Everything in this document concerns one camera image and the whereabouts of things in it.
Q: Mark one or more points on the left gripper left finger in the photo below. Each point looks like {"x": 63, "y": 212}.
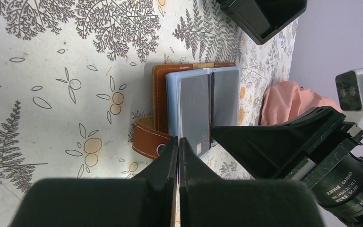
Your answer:
{"x": 160, "y": 178}

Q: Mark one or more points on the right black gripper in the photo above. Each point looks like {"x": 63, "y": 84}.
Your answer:
{"x": 304, "y": 149}

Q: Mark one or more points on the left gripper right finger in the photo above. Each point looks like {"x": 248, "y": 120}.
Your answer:
{"x": 198, "y": 188}

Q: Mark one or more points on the black credit card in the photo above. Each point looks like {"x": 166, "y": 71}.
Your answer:
{"x": 223, "y": 96}
{"x": 194, "y": 113}

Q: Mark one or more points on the brown leather card holder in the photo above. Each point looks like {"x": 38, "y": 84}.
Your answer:
{"x": 153, "y": 132}

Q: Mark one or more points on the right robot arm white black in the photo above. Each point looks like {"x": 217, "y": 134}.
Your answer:
{"x": 341, "y": 191}

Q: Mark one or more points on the black card box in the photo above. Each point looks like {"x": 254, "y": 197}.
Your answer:
{"x": 261, "y": 20}

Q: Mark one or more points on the pink crumpled cloth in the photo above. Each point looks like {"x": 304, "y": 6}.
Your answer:
{"x": 287, "y": 100}

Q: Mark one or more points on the floral patterned table mat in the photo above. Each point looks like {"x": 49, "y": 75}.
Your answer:
{"x": 76, "y": 74}

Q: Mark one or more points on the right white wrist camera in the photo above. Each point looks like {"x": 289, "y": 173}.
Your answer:
{"x": 350, "y": 95}

